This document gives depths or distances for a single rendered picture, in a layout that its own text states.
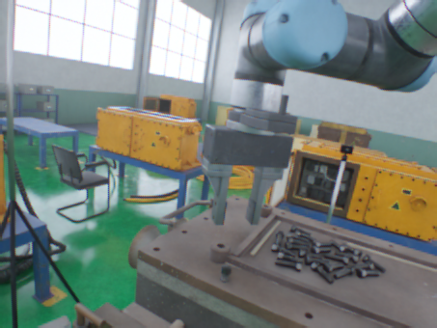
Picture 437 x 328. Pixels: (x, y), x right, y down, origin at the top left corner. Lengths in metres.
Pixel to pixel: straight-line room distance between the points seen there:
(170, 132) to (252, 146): 3.26
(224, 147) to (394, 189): 2.77
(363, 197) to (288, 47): 2.88
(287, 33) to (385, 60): 0.13
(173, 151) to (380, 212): 2.44
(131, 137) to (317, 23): 3.89
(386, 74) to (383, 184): 2.73
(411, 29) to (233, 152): 0.26
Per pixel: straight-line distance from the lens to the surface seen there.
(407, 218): 3.19
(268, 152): 0.43
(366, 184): 3.10
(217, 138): 0.40
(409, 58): 0.37
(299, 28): 0.29
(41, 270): 2.49
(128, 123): 4.10
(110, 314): 0.65
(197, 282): 0.54
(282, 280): 0.56
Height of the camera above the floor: 1.68
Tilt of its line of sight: 14 degrees down
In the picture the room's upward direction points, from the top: 9 degrees clockwise
